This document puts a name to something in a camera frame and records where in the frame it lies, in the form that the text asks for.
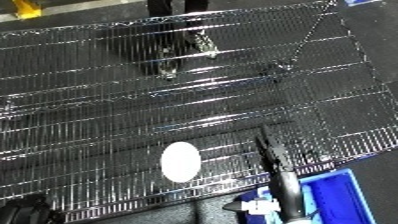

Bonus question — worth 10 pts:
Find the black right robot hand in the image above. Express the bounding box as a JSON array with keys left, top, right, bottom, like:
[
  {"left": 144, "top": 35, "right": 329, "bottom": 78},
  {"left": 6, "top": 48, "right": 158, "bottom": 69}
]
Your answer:
[{"left": 254, "top": 126, "right": 310, "bottom": 222}]

